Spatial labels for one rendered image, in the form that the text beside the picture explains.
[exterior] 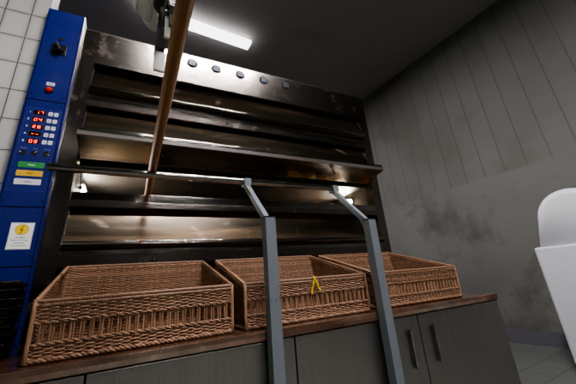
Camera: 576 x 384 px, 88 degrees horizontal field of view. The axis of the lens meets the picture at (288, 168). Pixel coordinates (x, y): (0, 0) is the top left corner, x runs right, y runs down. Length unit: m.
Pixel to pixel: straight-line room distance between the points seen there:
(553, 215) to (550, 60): 1.66
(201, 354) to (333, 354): 0.47
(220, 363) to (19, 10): 1.90
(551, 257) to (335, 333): 2.01
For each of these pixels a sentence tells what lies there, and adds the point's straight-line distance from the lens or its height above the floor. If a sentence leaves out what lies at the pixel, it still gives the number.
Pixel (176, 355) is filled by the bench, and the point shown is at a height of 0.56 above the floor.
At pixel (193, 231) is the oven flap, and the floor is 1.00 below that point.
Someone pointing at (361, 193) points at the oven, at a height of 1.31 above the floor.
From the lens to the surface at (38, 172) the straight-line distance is 1.68.
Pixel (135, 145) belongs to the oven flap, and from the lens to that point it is 1.61.
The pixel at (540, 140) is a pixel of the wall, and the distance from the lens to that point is 3.79.
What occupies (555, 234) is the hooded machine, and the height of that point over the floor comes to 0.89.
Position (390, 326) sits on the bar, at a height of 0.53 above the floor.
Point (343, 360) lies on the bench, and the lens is 1.30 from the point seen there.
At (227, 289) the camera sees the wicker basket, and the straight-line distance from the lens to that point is 1.13.
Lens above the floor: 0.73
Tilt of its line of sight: 20 degrees up
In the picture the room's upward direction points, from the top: 5 degrees counter-clockwise
